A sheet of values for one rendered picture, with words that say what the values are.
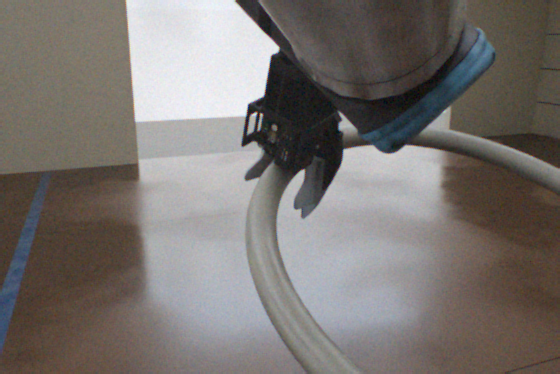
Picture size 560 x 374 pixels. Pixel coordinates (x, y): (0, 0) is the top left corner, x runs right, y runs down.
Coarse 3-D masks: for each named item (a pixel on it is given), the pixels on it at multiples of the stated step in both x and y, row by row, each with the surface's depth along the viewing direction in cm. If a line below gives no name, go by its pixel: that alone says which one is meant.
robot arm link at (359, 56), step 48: (288, 0) 15; (336, 0) 14; (384, 0) 15; (432, 0) 16; (288, 48) 31; (336, 48) 18; (384, 48) 19; (432, 48) 21; (480, 48) 27; (336, 96) 27; (384, 96) 25; (432, 96) 26; (384, 144) 29
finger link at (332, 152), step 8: (336, 136) 54; (328, 144) 55; (336, 144) 55; (320, 152) 56; (328, 152) 55; (336, 152) 55; (328, 160) 56; (336, 160) 55; (328, 168) 56; (336, 168) 56; (328, 176) 57; (328, 184) 58
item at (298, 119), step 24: (288, 72) 46; (264, 96) 49; (288, 96) 49; (312, 96) 51; (264, 120) 52; (288, 120) 49; (312, 120) 50; (336, 120) 53; (264, 144) 53; (288, 144) 50; (312, 144) 53; (288, 168) 52
